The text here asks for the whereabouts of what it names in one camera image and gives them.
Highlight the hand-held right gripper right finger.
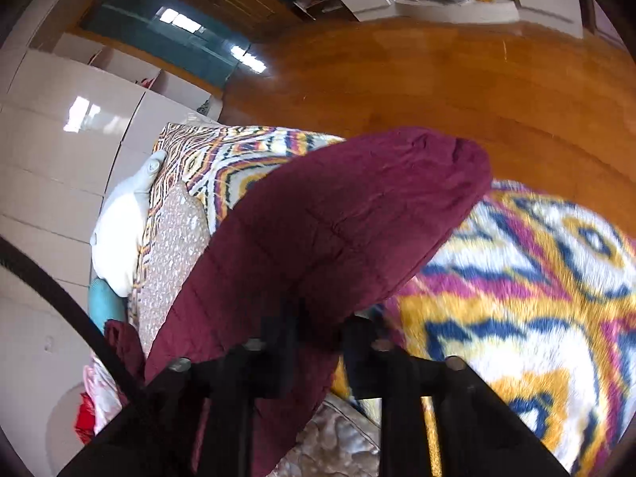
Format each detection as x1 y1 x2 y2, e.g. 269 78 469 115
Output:
344 317 571 477

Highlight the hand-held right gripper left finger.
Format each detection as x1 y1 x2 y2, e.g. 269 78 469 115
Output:
60 302 305 477

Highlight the maroon quilted coat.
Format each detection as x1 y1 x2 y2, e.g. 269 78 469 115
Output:
104 126 494 477

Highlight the colourful diamond-patterned blanket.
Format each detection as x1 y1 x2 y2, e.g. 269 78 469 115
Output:
128 122 636 477

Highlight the pink floral comforter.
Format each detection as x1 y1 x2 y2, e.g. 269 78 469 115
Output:
82 353 125 434

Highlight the teal pillow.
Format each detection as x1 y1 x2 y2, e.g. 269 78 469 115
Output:
88 278 127 335

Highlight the white pillow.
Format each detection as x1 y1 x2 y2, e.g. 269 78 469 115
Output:
91 150 167 298

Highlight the red cloth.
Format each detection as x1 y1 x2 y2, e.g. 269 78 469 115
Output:
74 392 98 446

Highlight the white glossy wardrobe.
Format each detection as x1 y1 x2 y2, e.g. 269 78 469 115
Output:
0 34 224 460

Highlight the wooden door with teal glass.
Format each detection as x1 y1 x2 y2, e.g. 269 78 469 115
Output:
64 0 299 91

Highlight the black cable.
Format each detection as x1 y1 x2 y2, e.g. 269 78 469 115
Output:
0 236 146 404

